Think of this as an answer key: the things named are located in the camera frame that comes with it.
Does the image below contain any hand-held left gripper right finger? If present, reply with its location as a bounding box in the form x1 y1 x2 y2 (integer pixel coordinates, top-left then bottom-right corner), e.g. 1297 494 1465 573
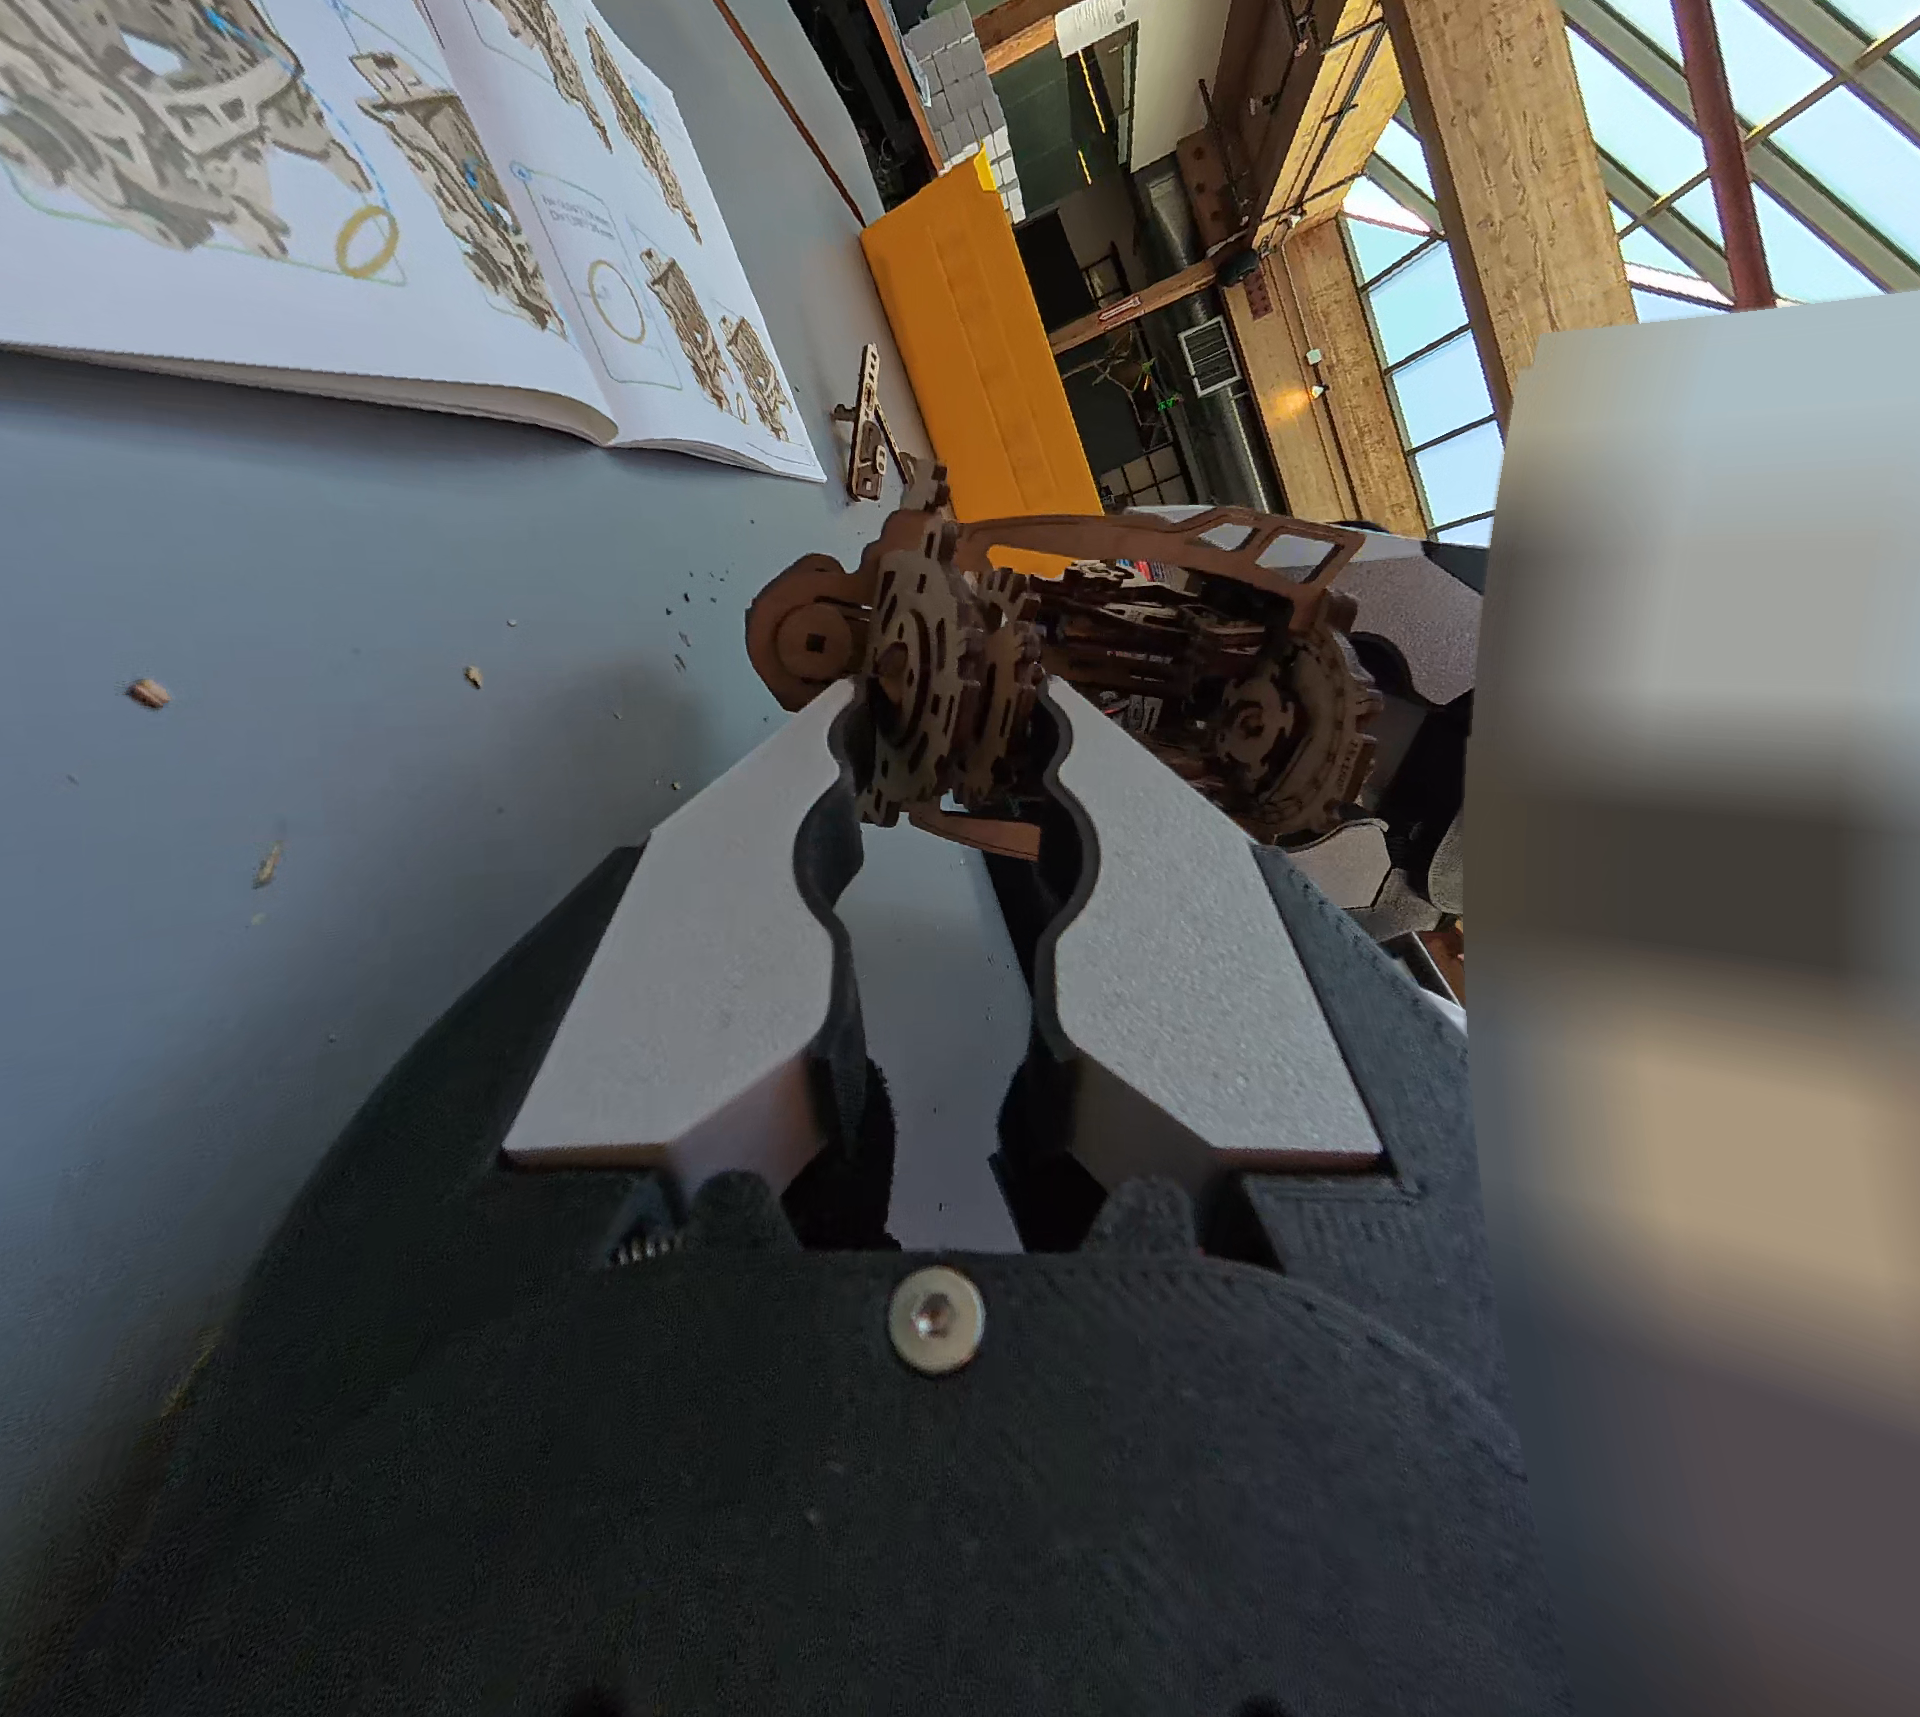
986 679 1386 1251

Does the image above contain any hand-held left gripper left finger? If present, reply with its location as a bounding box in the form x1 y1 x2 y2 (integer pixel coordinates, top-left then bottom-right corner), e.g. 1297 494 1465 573
501 679 899 1251

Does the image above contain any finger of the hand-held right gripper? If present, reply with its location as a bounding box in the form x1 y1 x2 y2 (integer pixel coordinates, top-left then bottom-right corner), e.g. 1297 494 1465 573
1286 815 1479 942
1192 514 1487 709

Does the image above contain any wooden mechanical model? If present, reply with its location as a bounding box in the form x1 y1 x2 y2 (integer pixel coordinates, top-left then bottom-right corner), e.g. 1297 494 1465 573
960 503 1390 848

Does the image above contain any wooden column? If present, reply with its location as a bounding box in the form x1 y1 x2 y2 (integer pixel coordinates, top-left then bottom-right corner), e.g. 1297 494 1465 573
1214 217 1428 541

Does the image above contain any yellow plastic bin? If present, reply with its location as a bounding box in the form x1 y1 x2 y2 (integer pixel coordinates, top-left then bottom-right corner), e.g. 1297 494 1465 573
858 149 1103 578

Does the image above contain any wooden ceiling beam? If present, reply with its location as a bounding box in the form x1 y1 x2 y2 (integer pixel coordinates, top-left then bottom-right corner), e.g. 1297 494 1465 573
1350 0 1638 429

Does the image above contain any red pipe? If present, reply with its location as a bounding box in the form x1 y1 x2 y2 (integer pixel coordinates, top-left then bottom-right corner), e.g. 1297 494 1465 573
1626 0 1780 309

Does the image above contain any stack of grey blocks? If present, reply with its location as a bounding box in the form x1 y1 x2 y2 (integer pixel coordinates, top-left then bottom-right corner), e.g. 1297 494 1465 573
903 0 1029 222

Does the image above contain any skylight window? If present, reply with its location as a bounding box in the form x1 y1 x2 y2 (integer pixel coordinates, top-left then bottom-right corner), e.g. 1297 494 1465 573
1341 0 1920 541

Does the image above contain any white instruction booklet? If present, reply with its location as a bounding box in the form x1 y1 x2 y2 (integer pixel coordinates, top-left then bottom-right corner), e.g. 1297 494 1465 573
0 0 828 485

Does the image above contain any metal air duct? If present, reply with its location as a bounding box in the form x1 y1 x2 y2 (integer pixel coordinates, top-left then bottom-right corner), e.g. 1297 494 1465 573
1131 165 1277 517

